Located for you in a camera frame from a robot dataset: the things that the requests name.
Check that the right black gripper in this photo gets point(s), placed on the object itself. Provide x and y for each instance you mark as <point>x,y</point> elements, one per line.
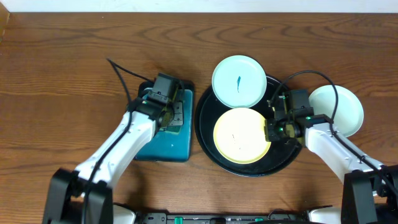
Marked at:
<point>270,135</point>

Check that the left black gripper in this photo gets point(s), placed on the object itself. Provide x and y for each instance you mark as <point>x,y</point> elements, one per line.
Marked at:
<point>173,111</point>

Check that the green yellow sponge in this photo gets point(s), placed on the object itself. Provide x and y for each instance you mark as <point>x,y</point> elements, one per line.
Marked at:
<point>173,129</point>

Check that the yellow plate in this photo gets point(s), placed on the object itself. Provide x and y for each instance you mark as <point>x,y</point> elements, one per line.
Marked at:
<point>239,136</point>

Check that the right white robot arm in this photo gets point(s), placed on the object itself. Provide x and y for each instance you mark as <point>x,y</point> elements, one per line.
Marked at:
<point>369,186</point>

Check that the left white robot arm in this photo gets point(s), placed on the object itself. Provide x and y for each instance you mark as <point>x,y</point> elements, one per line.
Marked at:
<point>85,195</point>

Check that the round black serving tray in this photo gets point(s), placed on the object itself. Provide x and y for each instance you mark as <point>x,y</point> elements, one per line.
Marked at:
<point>280,154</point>

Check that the black rectangular water tray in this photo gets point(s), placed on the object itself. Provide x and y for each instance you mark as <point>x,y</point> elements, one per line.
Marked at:
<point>170,147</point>

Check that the mint plate with blue stain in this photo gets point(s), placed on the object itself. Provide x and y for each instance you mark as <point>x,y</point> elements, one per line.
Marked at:
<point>239,81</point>

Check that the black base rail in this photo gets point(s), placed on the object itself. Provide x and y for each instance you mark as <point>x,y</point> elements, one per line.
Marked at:
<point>163,218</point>

